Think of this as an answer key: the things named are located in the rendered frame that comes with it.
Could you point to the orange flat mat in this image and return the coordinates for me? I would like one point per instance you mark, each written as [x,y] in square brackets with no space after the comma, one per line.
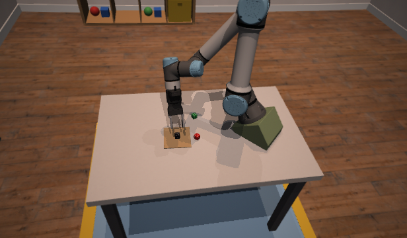
[171,142]

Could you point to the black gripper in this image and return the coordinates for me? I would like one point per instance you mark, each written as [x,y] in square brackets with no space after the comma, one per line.
[174,99]

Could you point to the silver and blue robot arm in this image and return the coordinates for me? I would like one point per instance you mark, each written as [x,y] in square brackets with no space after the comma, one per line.
[250,21]

